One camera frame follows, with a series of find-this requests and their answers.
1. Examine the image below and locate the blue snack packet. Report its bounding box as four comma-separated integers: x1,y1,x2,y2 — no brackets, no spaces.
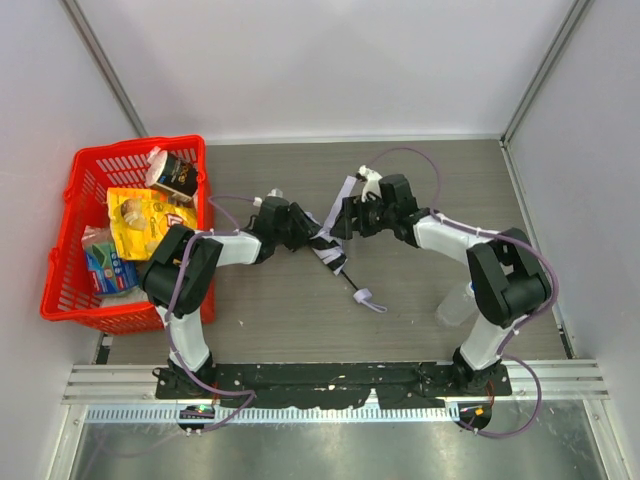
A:
83,242,138,296

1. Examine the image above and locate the yellow Lay's chips bag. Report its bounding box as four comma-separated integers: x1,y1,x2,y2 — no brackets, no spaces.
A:
106,187,198,261

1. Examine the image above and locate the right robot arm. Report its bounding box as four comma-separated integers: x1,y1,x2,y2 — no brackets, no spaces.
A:
325,167,559,389

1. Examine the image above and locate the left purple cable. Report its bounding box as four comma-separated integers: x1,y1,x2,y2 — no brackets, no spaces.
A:
163,194,264,431

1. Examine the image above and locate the red plastic basket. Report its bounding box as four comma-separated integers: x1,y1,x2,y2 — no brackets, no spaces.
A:
40,135,214,335

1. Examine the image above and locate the white slotted cable duct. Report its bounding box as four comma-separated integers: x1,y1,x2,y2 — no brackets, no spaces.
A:
85,402,459,425

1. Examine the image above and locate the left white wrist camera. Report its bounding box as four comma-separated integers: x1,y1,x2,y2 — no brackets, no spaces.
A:
252,188,283,207

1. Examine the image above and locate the black and white carton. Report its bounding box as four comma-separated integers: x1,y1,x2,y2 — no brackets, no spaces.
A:
145,147,198,203

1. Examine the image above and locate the purple cable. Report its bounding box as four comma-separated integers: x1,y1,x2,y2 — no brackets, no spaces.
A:
367,147,559,442
163,194,264,431

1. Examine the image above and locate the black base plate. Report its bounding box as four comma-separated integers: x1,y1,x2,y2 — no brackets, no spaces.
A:
152,362,512,410

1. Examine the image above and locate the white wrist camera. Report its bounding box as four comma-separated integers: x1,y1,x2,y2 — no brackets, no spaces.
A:
252,188,283,207
356,165,382,201

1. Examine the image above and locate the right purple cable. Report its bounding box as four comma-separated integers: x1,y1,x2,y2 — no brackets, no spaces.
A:
367,147,559,442

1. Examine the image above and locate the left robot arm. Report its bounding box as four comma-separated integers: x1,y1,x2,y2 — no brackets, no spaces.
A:
140,196,321,397

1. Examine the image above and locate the clear pink snack packet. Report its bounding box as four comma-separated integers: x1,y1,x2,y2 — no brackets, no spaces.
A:
81,225,113,249

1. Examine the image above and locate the clear plastic water bottle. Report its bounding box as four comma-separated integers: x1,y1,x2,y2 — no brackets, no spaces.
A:
435,282,479,327

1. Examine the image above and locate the lavender folding umbrella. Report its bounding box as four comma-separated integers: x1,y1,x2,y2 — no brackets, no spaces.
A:
305,176,387,314

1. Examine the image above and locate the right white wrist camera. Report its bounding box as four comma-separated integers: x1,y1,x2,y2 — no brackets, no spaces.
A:
356,165,382,201

